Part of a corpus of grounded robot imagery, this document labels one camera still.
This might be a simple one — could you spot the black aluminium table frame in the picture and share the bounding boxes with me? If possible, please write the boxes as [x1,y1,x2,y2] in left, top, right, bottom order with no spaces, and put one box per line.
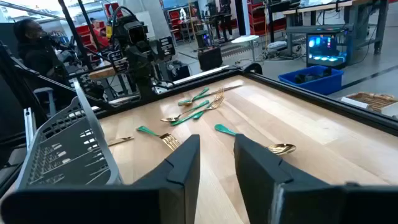
[0,63,398,197]

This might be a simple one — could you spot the grey plastic cutlery basket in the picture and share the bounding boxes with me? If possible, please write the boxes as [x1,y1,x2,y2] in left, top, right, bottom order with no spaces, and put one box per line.
[15,77,123,191]

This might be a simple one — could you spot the gold spoon green handle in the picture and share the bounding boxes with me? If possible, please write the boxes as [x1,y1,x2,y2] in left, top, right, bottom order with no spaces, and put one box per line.
[177,87,210,106]
[160,100,210,123]
[214,124,297,156]

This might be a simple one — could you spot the black left camera cable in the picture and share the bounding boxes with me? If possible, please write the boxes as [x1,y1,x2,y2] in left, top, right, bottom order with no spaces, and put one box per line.
[110,5,139,41]

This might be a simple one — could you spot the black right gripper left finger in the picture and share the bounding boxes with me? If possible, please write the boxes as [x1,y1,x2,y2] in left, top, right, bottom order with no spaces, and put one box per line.
[0,134,201,224]

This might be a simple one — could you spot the white metal bracket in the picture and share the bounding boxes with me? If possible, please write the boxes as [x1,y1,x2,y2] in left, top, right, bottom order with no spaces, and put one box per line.
[24,107,37,153]

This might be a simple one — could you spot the black frame clamp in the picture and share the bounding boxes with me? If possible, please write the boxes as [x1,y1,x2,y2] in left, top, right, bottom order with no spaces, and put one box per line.
[243,63,264,75]

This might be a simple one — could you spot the person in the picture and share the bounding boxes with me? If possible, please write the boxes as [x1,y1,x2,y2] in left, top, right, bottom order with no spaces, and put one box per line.
[12,17,74,105]
[88,17,112,52]

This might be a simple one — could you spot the computer tower coloured lights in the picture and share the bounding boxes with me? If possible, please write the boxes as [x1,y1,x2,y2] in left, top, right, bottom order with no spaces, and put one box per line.
[306,32,348,70]

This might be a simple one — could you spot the black cloth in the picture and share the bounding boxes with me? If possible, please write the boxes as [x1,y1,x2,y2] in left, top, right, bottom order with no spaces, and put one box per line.
[294,67,333,85]

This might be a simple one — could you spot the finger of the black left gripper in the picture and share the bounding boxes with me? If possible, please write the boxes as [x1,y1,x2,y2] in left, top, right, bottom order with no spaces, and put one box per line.
[157,35,177,60]
[107,49,130,75]

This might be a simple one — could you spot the black box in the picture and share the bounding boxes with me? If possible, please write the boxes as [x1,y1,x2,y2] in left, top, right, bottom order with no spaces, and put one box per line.
[197,45,224,72]

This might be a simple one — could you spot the grey metal workbench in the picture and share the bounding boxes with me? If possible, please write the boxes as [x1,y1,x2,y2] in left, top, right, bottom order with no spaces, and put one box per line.
[282,0,390,65]

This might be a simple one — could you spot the gold fork green handle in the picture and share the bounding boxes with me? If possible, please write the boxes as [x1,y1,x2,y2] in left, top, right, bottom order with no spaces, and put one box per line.
[170,87,225,127]
[136,125,181,152]
[192,95,225,121]

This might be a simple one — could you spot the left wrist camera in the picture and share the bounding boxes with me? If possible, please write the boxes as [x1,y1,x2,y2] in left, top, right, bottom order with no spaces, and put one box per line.
[122,19,147,47]

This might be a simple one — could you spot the black metal pole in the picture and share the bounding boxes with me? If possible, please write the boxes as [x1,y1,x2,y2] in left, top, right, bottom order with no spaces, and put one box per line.
[76,0,104,52]
[57,0,94,71]

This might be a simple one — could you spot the red storage shelf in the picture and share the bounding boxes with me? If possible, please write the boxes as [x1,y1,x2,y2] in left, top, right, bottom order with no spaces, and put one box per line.
[248,0,287,37]
[167,7,193,41]

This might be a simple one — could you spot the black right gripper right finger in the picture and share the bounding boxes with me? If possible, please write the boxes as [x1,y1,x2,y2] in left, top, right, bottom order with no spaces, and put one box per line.
[233,133,398,224]

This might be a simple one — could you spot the grey stool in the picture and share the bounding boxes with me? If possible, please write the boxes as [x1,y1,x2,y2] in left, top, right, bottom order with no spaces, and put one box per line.
[32,86,57,118]

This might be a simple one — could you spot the blue plastic bin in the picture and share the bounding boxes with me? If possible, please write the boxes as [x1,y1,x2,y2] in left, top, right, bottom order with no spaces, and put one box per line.
[277,64,345,96]

